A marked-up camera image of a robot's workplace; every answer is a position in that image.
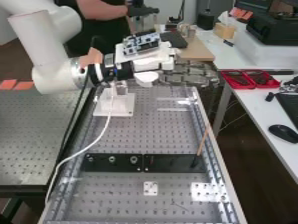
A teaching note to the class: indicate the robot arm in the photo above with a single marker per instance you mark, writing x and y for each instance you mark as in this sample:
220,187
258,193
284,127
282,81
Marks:
47,40

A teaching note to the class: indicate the thin stick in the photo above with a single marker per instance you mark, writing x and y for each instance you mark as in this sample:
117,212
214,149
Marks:
202,141

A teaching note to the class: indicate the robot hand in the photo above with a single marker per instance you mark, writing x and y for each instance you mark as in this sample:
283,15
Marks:
147,58

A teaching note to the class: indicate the small white square plate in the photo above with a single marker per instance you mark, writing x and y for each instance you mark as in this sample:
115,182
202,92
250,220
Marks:
150,188

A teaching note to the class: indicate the black plate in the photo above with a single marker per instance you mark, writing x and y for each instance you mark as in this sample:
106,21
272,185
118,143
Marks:
172,163

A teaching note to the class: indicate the wooden desk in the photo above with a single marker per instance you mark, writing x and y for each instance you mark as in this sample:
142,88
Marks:
196,50

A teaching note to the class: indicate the small black gadget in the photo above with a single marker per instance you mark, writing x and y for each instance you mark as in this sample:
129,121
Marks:
268,96

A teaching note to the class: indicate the thin dark drill bit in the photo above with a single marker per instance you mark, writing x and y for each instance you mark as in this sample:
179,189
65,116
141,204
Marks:
179,206

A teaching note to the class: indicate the black computer mouse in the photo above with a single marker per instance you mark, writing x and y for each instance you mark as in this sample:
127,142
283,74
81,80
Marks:
283,133

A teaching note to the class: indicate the small white box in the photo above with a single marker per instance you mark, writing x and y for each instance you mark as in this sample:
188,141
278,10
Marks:
115,105

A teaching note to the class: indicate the red tray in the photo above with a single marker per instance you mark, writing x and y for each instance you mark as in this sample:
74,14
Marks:
236,80
264,79

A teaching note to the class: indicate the clear box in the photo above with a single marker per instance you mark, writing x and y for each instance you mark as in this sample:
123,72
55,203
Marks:
212,173

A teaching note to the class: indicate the cardboard box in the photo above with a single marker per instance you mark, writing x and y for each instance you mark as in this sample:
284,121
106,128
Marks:
223,30

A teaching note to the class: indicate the black keyboard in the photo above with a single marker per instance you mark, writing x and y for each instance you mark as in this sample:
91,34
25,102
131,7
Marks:
290,108

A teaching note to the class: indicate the person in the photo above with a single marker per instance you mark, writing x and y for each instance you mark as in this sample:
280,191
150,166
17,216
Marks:
101,10

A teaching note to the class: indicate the black boxy device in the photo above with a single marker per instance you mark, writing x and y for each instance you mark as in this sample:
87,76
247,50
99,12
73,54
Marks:
274,28

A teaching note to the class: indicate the white desk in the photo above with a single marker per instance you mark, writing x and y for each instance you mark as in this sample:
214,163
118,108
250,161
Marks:
259,113
247,55

